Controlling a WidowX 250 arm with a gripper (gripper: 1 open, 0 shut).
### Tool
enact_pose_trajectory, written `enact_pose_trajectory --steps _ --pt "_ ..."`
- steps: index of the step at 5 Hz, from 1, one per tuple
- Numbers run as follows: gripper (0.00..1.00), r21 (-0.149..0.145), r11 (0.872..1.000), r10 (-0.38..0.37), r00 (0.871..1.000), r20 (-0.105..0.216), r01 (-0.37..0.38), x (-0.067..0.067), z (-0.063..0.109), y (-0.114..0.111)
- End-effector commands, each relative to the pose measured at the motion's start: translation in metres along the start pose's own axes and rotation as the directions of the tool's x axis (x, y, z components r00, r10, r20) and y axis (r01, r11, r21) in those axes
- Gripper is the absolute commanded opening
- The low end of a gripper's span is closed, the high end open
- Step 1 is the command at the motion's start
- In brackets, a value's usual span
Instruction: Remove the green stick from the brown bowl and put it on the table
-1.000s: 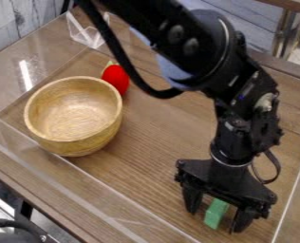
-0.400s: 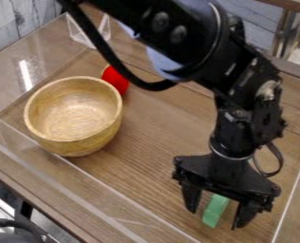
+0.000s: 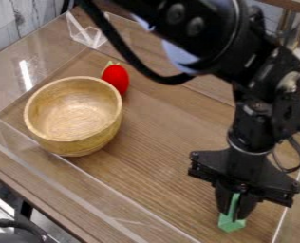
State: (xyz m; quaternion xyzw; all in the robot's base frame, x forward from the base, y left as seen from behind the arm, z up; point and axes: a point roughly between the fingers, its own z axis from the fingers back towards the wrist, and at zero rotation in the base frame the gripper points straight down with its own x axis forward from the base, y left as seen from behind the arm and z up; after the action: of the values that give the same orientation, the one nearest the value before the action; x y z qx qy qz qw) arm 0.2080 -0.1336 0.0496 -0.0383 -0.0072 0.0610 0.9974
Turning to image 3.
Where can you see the green rectangular stick block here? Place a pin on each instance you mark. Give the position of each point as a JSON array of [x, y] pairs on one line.
[[228, 223]]

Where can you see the metal table leg background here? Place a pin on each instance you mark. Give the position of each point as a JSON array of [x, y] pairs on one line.
[[289, 29]]

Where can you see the brown wooden bowl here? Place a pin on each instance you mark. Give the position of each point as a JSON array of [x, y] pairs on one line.
[[73, 115]]

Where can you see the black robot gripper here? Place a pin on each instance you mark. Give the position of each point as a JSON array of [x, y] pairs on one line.
[[240, 173]]

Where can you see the clear acrylic front barrier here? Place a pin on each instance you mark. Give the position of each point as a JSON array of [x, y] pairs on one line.
[[96, 213]]

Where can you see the black table frame leg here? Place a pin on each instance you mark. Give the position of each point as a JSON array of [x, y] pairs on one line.
[[22, 215]]

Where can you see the clear acrylic corner bracket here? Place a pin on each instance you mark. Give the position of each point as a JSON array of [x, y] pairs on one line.
[[90, 36]]

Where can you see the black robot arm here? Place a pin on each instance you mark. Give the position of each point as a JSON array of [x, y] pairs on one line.
[[216, 37]]

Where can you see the red toy strawberry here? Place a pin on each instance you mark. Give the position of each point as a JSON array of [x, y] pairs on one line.
[[116, 75]]

